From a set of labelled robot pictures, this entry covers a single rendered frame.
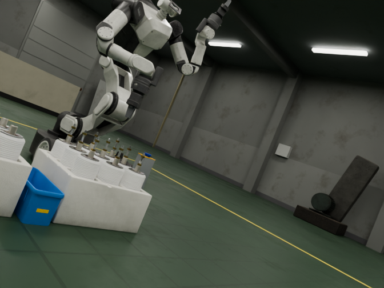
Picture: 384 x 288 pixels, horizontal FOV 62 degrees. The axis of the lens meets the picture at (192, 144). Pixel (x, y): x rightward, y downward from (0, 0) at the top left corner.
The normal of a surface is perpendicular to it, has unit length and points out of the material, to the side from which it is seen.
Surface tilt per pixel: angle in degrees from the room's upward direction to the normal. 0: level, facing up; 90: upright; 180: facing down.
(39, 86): 90
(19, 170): 90
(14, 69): 90
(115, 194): 90
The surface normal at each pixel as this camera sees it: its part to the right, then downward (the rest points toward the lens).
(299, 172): -0.64, -0.29
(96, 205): 0.66, 0.26
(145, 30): 0.11, 0.53
